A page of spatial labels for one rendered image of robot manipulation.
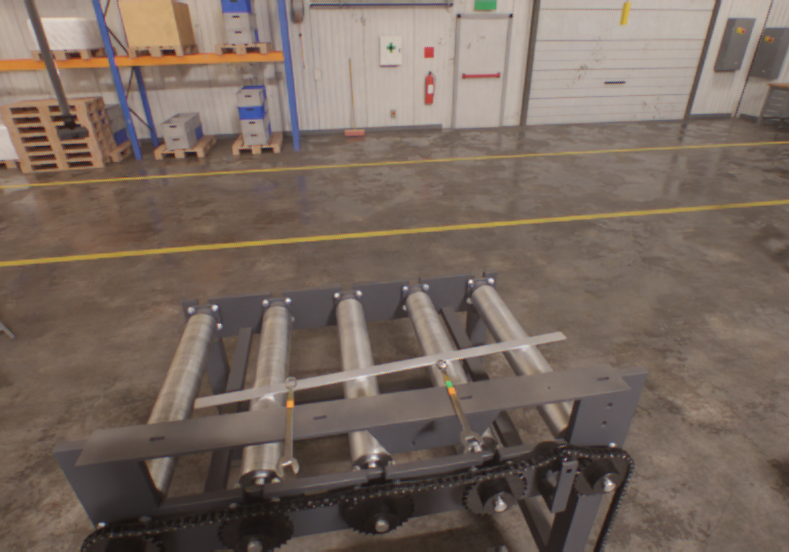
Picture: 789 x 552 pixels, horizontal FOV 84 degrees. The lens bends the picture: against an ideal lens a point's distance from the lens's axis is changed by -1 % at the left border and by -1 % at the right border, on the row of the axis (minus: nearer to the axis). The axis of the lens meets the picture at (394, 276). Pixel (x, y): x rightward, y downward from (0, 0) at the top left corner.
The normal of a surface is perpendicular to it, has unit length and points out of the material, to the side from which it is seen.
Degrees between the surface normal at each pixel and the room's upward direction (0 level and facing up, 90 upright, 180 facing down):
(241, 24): 90
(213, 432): 0
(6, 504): 0
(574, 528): 90
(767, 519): 0
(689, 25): 90
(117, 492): 90
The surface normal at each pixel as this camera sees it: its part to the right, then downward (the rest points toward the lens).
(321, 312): 0.17, 0.47
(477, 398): -0.01, -0.88
